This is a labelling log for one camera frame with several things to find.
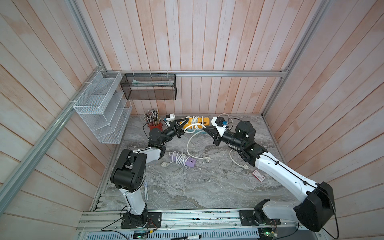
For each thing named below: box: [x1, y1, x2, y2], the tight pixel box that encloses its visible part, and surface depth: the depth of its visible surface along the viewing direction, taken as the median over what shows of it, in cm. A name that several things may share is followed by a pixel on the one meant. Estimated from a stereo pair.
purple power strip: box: [170, 154, 197, 168], surface depth 90 cm
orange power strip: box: [180, 117, 210, 130], surface depth 76 cm
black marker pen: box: [170, 235, 202, 240], surface depth 70 cm
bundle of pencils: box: [143, 109, 162, 127], surface depth 97 cm
